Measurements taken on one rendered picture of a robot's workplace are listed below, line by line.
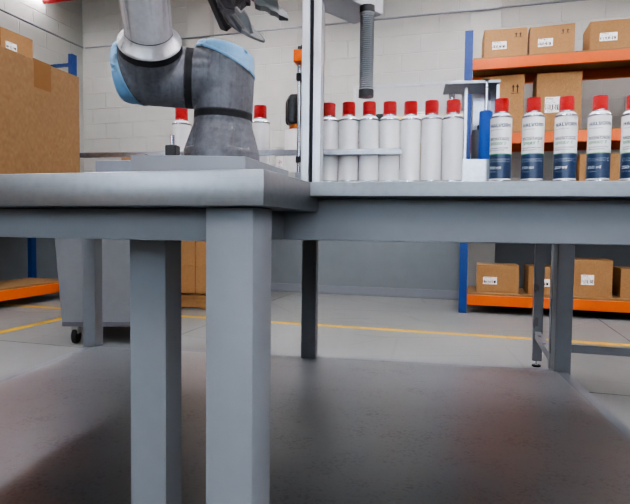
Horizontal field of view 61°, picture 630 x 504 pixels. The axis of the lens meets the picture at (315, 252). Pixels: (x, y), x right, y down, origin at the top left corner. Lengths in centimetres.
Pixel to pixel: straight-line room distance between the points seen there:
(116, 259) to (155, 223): 283
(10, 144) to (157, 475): 72
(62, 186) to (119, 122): 658
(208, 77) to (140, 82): 13
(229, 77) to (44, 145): 47
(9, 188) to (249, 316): 35
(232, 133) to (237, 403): 57
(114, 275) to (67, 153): 221
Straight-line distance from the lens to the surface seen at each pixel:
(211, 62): 108
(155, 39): 105
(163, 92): 109
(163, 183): 63
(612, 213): 81
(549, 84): 522
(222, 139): 104
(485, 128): 144
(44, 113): 134
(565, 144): 141
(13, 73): 130
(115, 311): 358
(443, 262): 580
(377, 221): 77
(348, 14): 142
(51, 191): 72
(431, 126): 137
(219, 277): 62
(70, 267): 362
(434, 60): 605
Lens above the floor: 77
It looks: 3 degrees down
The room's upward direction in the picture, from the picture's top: 1 degrees clockwise
